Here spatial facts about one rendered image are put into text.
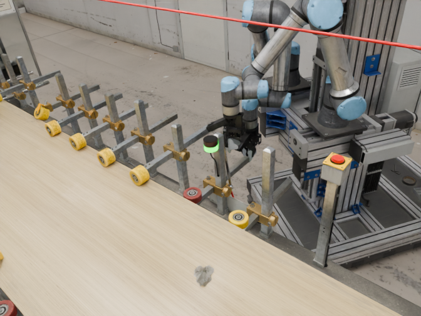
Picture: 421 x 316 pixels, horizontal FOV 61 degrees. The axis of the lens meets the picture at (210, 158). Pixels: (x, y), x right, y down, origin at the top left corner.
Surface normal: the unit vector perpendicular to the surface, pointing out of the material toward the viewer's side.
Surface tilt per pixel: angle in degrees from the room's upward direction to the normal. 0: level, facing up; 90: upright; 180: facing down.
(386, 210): 0
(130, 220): 0
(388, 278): 0
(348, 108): 97
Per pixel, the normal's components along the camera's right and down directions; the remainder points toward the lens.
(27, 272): -0.07, -0.81
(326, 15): -0.04, 0.48
